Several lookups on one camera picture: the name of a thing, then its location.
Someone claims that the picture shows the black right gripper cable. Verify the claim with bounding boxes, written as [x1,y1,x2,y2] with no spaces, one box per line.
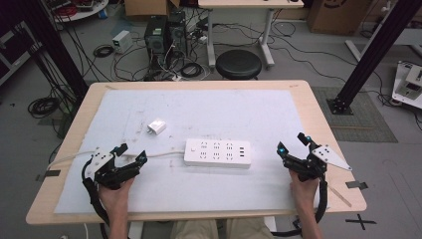
[272,175,329,238]

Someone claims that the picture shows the white machine base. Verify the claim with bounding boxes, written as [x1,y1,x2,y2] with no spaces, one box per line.
[391,60,422,111]

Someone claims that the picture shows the person's beige trousers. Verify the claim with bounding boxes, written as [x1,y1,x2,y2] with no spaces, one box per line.
[170,217,275,239]

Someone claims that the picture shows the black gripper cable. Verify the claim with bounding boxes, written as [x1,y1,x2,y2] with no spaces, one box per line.
[272,175,329,238]
[81,158,111,233]

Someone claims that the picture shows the black metal post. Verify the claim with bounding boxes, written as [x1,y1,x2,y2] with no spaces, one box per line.
[325,0,422,116]
[19,0,90,101]

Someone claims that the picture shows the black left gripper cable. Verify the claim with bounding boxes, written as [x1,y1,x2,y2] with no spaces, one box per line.
[81,158,111,233]

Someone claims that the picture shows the black cable coil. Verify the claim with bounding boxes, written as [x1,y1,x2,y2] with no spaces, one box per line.
[27,97,62,120]
[93,44,115,59]
[179,62,204,80]

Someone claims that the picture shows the wooden table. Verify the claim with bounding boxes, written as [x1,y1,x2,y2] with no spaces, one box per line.
[25,79,368,226]

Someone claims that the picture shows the thin wooden stick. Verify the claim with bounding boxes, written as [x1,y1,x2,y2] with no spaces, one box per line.
[327,184,353,208]

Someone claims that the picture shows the black round stool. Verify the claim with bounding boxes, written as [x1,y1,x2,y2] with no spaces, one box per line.
[215,49,263,81]

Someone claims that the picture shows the white charger adapter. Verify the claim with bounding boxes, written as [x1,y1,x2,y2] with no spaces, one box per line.
[146,119,167,136]

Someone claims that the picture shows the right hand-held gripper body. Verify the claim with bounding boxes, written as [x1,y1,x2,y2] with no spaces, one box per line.
[283,144,352,182]

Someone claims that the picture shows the white foam mat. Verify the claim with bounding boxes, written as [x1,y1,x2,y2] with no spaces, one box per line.
[54,89,321,214]

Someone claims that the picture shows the large cardboard box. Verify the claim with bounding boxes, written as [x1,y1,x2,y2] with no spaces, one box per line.
[306,0,373,36]

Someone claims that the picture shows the person's right hand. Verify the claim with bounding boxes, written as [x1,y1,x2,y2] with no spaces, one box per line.
[289,169,321,209]

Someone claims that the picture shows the person's left hand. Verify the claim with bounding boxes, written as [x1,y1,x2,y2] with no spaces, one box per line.
[98,177,135,212]

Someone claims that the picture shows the black tape cross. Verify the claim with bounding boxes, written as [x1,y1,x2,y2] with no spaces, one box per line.
[344,213,378,231]

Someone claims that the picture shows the grey floor mat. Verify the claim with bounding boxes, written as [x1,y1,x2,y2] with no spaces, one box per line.
[311,86,399,144]

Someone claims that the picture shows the white power strip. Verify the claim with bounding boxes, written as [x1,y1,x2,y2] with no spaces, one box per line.
[183,137,253,169]

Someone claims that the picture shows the white desk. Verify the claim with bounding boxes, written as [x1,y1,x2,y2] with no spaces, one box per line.
[197,0,305,70]

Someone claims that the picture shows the round white table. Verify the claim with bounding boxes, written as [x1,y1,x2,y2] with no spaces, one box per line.
[42,0,109,24]

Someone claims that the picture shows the white power strip cable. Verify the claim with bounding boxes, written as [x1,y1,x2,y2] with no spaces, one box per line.
[46,150,187,171]

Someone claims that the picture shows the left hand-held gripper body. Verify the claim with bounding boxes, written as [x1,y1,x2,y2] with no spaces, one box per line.
[87,147,140,191]

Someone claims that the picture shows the white power supply box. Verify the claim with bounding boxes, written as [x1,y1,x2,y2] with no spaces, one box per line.
[111,30,134,55]

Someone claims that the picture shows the black computer tower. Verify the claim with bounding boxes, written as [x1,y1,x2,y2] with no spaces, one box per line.
[143,15,169,72]
[166,10,189,58]

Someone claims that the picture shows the black tape strip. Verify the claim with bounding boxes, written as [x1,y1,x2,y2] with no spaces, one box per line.
[344,180,369,190]
[35,169,62,182]

